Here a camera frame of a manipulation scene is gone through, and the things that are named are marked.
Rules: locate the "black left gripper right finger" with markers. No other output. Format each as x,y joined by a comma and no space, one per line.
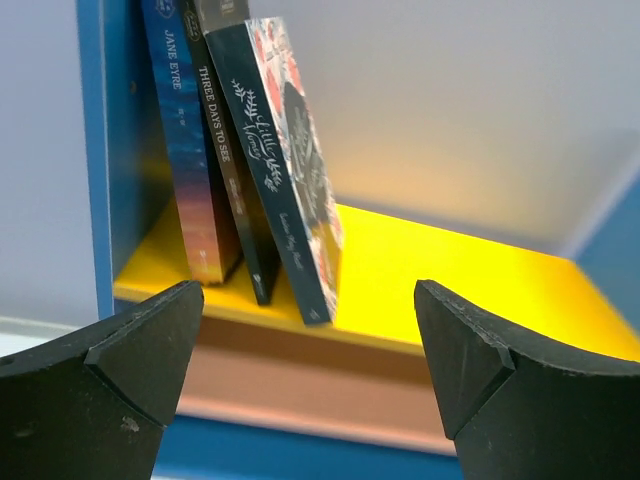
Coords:
520,405

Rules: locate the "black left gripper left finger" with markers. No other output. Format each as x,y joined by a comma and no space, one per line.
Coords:
95,403

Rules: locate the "Jane Eyre blue book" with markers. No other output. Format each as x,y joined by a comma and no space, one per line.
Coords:
209,233

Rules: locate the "Three Days to See book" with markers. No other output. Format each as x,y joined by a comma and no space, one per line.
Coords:
258,246

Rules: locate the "Little Women book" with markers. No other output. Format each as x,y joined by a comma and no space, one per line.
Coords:
262,84

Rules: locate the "blue bookshelf with coloured shelves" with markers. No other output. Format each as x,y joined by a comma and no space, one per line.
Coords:
266,397

